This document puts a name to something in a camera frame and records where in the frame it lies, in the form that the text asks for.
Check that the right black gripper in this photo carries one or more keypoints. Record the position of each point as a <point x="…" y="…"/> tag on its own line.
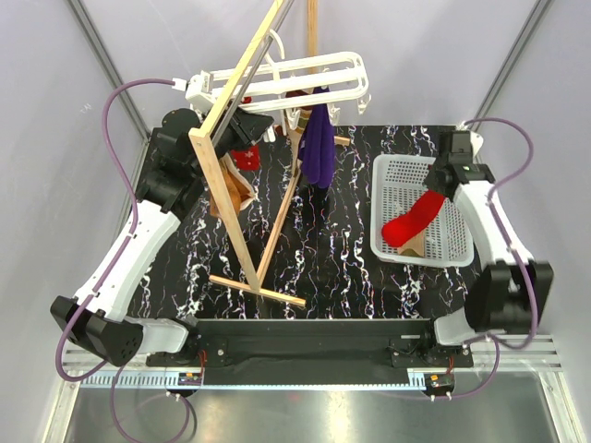
<point x="430" y="182"/>

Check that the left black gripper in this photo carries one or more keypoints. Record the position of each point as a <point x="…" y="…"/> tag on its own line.
<point x="249" y="126"/>

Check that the red sock with cream cuff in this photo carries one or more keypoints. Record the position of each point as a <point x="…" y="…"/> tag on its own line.
<point x="247" y="159"/>

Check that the orange sock with cream cuff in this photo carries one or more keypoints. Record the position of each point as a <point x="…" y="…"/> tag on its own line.
<point x="239" y="189"/>

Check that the purple sock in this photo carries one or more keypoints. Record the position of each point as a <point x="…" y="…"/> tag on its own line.
<point x="316" y="149"/>

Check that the white plastic clip hanger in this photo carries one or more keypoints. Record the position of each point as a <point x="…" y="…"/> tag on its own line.
<point x="328" y="78"/>

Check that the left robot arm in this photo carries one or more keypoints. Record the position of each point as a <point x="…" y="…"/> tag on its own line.
<point x="95" y="318"/>

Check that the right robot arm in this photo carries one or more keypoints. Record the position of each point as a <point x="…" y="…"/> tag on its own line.
<point x="512" y="288"/>

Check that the white perforated plastic basket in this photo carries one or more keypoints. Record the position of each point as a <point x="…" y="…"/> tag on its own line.
<point x="397" y="183"/>

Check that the black marble pattern mat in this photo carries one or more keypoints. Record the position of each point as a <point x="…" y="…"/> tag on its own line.
<point x="323" y="253"/>

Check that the grey metal rack rod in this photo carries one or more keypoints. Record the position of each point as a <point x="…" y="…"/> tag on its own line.
<point x="235" y="87"/>

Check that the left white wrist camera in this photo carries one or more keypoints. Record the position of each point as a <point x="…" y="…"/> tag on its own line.
<point x="197" y="91"/>

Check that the wooden drying rack frame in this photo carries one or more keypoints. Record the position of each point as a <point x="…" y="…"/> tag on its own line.
<point x="208" y="157"/>

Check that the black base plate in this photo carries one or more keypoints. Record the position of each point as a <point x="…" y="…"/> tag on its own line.
<point x="326" y="354"/>

